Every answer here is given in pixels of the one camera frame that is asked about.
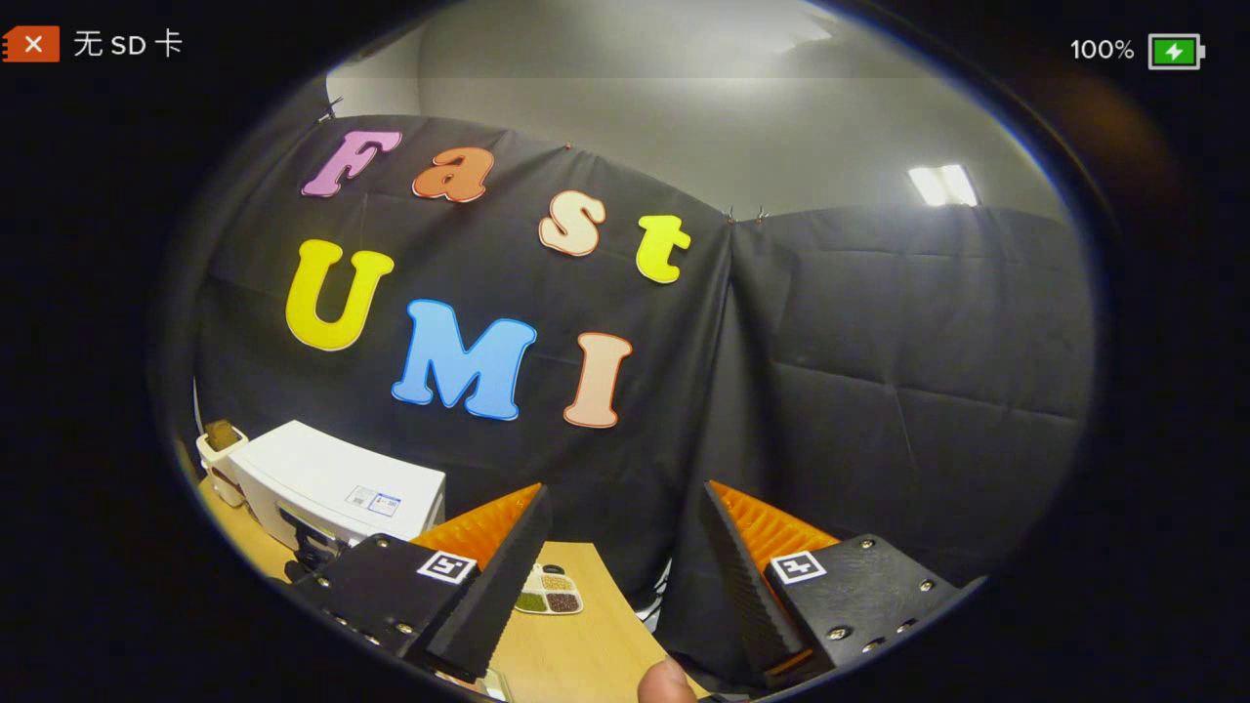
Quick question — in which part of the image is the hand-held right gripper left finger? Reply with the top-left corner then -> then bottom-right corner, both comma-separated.
288,483 -> 554,682

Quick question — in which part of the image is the white toaster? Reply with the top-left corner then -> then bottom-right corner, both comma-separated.
195,420 -> 251,509

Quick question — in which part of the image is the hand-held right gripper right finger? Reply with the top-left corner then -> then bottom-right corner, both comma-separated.
701,478 -> 963,689

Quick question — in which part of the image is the white microwave oven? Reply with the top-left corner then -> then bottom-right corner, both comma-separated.
229,420 -> 447,565

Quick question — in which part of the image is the divided dish of beans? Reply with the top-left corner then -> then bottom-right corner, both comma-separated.
514,563 -> 585,617

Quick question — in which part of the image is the black backdrop cloth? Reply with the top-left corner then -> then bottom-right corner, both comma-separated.
166,83 -> 1095,684

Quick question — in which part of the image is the ceiling light panel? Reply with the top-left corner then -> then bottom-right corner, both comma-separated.
908,164 -> 979,208

